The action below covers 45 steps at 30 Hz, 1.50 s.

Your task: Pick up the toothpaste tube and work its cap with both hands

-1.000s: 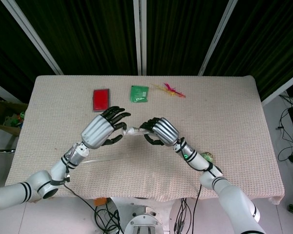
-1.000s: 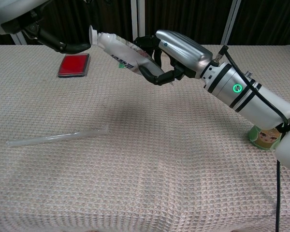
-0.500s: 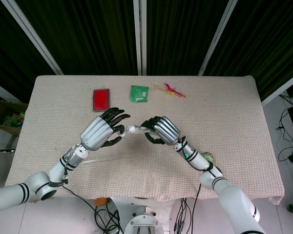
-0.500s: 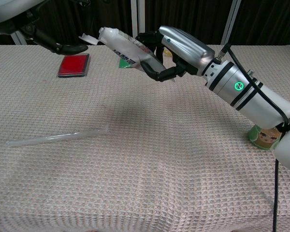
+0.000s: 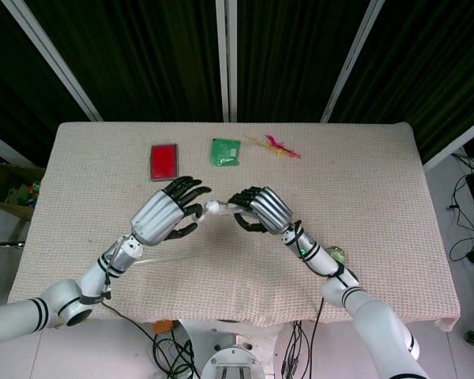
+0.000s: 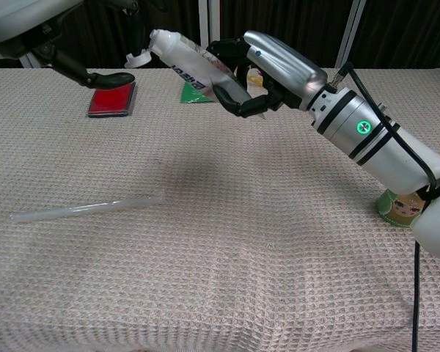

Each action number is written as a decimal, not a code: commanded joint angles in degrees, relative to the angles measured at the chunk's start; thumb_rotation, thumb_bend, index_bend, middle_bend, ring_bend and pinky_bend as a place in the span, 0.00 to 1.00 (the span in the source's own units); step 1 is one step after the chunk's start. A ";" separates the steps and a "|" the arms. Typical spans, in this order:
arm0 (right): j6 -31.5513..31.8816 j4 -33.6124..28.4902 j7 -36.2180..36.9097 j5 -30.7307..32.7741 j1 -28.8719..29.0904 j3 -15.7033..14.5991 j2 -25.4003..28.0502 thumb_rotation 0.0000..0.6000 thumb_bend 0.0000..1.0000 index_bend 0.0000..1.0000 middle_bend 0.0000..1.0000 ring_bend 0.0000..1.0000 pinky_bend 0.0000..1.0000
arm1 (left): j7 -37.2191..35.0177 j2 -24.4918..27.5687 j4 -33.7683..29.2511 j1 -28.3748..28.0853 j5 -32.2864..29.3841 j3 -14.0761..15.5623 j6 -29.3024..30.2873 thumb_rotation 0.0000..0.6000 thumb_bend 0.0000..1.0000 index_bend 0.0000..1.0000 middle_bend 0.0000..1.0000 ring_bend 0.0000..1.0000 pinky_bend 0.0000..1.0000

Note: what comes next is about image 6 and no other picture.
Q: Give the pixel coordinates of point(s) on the green foil packet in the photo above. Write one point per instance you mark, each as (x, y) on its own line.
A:
(190, 95)

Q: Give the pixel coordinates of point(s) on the red flat case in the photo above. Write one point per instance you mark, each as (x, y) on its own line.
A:
(110, 99)

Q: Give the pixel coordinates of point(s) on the white vertical frame post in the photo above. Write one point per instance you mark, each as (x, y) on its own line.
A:
(209, 18)

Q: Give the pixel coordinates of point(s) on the green cup with cartoon face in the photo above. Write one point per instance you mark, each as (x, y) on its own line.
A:
(399, 209)

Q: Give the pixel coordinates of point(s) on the pink yellow feather strands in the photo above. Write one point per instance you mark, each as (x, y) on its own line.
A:
(255, 77)

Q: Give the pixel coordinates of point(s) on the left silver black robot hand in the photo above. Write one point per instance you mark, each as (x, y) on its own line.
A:
(22, 22)

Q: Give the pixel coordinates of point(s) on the white slanted frame post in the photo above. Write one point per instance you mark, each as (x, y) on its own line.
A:
(352, 29)
(29, 61)

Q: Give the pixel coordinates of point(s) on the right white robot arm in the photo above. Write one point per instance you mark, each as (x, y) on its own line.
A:
(388, 154)

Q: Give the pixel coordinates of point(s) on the beige waffle tablecloth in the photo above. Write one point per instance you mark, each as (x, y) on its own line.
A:
(205, 238)

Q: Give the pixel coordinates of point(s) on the clear plastic tube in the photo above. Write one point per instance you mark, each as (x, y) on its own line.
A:
(77, 210)

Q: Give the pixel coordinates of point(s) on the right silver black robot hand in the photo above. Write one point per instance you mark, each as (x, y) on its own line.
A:
(286, 66)

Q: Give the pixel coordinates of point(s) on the dark green curtain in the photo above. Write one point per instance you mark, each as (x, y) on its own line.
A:
(407, 33)

